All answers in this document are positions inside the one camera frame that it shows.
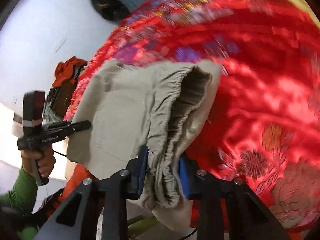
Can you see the person's left hand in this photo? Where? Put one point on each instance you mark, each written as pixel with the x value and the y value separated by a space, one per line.
pixel 45 161

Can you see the orange trousers leg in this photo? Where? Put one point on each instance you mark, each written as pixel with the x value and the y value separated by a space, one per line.
pixel 79 174

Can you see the red floral satin bedspread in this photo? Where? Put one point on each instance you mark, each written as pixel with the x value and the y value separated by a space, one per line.
pixel 264 123

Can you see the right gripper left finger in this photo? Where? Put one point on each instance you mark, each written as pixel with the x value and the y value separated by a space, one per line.
pixel 77 217

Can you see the black hanging garment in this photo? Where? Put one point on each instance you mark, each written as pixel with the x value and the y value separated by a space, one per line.
pixel 111 10

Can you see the beige pants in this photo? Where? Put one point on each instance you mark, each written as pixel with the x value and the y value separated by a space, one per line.
pixel 164 107

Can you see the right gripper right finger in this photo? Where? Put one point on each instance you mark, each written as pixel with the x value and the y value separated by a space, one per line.
pixel 227 206

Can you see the clothes pile on chair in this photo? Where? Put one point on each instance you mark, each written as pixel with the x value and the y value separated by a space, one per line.
pixel 59 96

